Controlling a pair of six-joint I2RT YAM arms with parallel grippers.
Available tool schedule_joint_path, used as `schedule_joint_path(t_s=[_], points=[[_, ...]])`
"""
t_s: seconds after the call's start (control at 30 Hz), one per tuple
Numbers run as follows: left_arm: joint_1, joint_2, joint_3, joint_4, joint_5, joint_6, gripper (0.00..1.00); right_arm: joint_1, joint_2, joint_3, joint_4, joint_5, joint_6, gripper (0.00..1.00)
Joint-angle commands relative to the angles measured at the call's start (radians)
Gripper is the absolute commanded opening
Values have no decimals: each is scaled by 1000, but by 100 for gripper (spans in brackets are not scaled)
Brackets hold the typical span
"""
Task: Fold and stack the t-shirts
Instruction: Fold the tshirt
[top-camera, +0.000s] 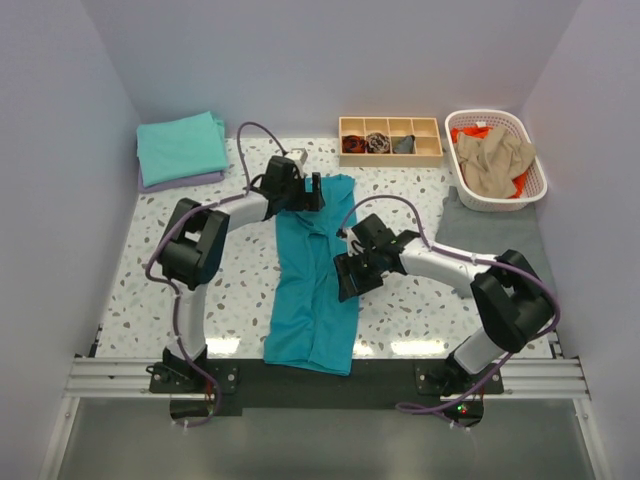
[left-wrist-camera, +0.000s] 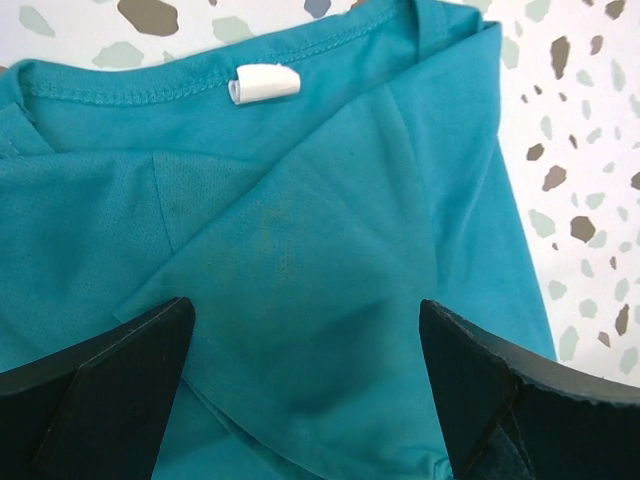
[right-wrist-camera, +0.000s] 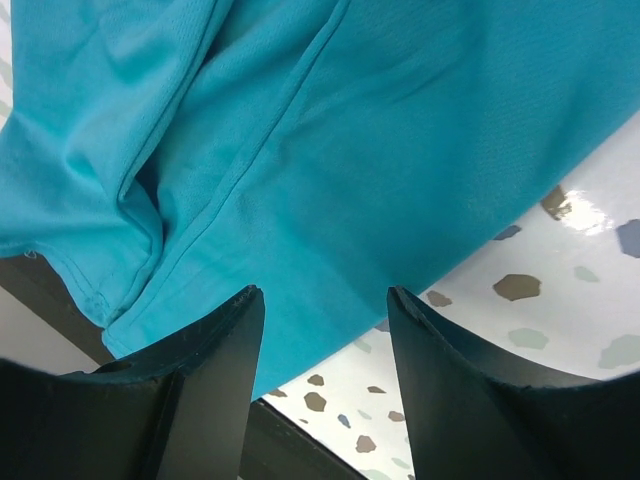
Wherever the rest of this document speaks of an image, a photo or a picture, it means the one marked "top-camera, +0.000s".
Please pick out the brown white rolled sock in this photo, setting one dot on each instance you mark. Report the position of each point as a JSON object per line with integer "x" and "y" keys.
{"x": 378, "y": 143}

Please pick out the aluminium rail frame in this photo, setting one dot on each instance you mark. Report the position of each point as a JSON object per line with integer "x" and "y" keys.
{"x": 126, "y": 377}

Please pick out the folded lavender t shirt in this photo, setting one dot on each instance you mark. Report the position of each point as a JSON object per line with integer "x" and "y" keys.
{"x": 185, "y": 182}

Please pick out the beige t shirt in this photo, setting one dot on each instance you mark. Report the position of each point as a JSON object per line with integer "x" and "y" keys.
{"x": 495, "y": 160}

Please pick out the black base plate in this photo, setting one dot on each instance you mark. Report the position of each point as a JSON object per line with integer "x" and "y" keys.
{"x": 253, "y": 384}

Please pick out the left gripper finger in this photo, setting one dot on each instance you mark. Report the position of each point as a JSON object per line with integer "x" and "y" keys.
{"x": 316, "y": 199}
{"x": 301, "y": 200}

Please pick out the folded grey t shirt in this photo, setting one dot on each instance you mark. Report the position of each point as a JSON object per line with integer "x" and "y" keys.
{"x": 494, "y": 233}

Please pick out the folded mint t shirt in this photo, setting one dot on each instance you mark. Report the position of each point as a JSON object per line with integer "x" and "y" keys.
{"x": 180, "y": 149}

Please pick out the red black rolled sock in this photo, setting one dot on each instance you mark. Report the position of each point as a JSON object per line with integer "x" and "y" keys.
{"x": 354, "y": 144}

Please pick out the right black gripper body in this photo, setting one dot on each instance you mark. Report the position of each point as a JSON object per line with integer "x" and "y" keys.
{"x": 371, "y": 271}

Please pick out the wooden compartment tray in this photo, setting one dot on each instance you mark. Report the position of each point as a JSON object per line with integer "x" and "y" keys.
{"x": 428, "y": 145}

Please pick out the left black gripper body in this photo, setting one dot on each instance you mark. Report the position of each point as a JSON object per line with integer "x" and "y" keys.
{"x": 296, "y": 185}

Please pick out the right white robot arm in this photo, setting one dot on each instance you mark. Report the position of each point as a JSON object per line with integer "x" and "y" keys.
{"x": 512, "y": 302}

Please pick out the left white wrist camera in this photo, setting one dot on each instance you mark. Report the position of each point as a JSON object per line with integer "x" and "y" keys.
{"x": 298, "y": 156}

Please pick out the white laundry basket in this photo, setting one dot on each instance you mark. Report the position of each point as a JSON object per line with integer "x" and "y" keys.
{"x": 536, "y": 184}

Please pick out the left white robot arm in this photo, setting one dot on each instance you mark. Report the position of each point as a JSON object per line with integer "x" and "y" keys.
{"x": 191, "y": 249}

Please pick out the teal t shirt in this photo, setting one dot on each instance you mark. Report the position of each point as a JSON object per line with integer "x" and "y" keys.
{"x": 310, "y": 328}

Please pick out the orange t shirt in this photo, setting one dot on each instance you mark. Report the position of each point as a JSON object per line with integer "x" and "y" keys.
{"x": 470, "y": 133}

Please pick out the grey rolled sock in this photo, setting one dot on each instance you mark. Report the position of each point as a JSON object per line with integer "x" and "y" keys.
{"x": 403, "y": 145}

